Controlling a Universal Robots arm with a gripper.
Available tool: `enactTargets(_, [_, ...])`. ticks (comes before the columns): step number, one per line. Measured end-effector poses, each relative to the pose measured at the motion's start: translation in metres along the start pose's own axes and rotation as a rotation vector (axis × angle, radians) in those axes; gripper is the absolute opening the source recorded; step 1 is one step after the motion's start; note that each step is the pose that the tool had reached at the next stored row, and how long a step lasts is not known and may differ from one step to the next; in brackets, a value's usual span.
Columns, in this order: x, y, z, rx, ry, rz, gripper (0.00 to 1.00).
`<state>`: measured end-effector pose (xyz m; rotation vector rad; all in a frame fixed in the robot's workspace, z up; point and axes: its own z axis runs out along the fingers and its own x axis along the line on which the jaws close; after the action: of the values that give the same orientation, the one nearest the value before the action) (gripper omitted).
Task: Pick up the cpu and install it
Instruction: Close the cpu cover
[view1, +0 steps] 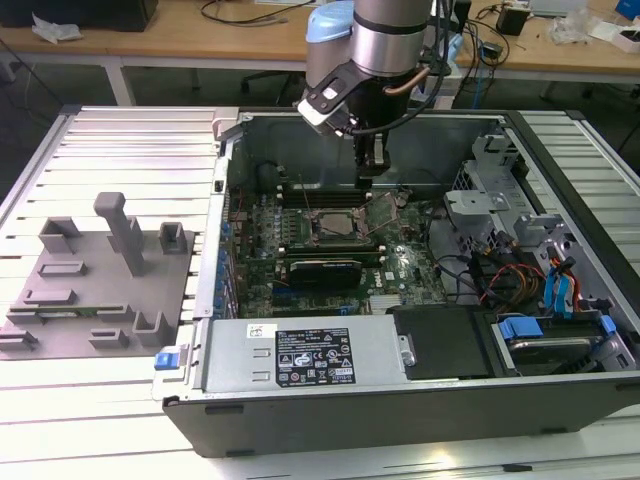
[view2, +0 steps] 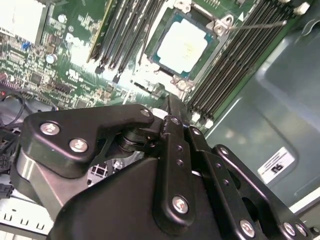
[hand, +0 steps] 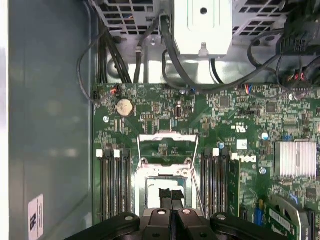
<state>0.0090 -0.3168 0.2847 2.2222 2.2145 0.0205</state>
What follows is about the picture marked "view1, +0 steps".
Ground CPU socket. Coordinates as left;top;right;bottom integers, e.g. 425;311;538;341
307;207;374;246

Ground black RAM slot bank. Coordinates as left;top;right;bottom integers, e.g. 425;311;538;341
273;180;374;209
277;242;389;267

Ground metal socket cover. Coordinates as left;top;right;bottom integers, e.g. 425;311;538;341
360;191;403;237

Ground black computer tower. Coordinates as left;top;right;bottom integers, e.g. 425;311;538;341
449;0;474;59

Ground silver drive cage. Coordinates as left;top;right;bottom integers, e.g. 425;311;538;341
442;130;531;261

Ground green motherboard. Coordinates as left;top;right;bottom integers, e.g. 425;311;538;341
227;187;449;319

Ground black graphics card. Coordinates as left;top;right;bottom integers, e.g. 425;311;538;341
285;257;365;292

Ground small black box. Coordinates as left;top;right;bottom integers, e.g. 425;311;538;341
494;4;530;37

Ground silver finned heatsink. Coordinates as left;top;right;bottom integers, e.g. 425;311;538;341
368;294;402;317

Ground wooden desk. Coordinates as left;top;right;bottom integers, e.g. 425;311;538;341
0;0;640;106

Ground clear plastic bags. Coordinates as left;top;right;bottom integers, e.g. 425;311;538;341
545;5;624;47

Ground black plastic shroud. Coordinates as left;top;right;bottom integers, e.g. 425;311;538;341
387;304;496;382

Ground small white box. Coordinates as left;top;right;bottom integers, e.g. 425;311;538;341
613;27;640;54

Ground grey power supply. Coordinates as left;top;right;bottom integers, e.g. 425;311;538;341
199;315;409;394

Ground flat black device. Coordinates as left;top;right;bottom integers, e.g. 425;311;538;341
0;0;160;32

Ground open black PC case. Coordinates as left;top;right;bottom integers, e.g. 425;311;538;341
149;107;640;459

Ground crumpled white plastic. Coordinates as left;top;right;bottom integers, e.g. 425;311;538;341
30;12;84;44

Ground grey parts rack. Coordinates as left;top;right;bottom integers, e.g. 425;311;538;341
0;191;197;362

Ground green RAM stick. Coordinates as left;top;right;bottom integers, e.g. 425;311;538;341
8;304;126;318

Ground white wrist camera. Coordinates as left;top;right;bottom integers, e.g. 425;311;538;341
296;73;357;139

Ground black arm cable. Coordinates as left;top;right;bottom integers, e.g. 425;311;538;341
344;0;454;137

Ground thin wire locking lever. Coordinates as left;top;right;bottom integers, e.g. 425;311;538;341
369;212;404;239
297;173;314;217

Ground black cable bundle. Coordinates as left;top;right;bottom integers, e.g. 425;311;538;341
424;197;504;307

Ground red and yellow wires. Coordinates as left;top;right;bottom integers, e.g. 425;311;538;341
482;263;545;305

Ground blue flat cable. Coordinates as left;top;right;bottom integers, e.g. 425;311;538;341
542;255;577;317

